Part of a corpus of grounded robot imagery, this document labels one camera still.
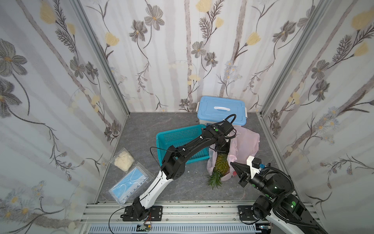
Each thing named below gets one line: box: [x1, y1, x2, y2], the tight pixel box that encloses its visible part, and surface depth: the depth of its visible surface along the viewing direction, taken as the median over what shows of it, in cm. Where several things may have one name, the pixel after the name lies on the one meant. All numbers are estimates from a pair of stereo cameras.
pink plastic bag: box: [206, 125, 261, 181], surface depth 83 cm
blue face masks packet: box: [108, 161, 156, 207], surface depth 85 cm
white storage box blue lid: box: [195, 95, 248, 127], surface depth 102 cm
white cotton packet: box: [109, 147, 135, 174], surface depth 93 cm
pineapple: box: [207, 153, 230, 190], surface depth 81 cm
